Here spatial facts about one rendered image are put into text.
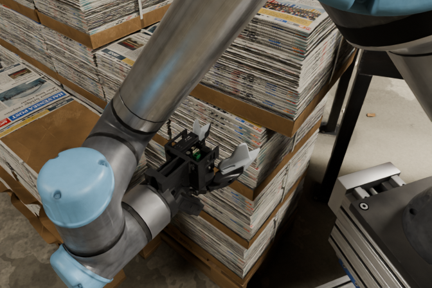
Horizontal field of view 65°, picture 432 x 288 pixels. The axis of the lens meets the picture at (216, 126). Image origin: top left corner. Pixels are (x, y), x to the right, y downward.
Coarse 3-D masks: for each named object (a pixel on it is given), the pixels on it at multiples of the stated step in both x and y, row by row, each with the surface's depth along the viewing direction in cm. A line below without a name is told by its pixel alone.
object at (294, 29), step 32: (288, 0) 64; (256, 32) 60; (288, 32) 56; (320, 32) 59; (224, 64) 67; (256, 64) 63; (288, 64) 59; (320, 64) 66; (256, 96) 67; (288, 96) 62
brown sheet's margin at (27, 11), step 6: (0, 0) 122; (6, 0) 118; (12, 0) 114; (12, 6) 118; (18, 6) 114; (24, 6) 111; (24, 12) 113; (30, 12) 110; (36, 12) 109; (30, 18) 113; (36, 18) 110
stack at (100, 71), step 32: (32, 32) 118; (64, 64) 115; (96, 64) 101; (128, 64) 91; (192, 96) 80; (192, 128) 85; (224, 128) 77; (256, 128) 71; (160, 160) 107; (256, 160) 76; (224, 192) 91; (192, 224) 115; (224, 224) 101; (256, 224) 94; (288, 224) 133; (192, 256) 135; (224, 256) 112; (256, 256) 115
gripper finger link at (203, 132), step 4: (196, 120) 61; (196, 124) 61; (208, 124) 67; (196, 128) 61; (200, 128) 64; (204, 128) 66; (208, 128) 66; (196, 132) 62; (200, 132) 64; (204, 132) 65; (208, 132) 66; (200, 136) 64; (204, 136) 64; (200, 140) 63; (204, 140) 64
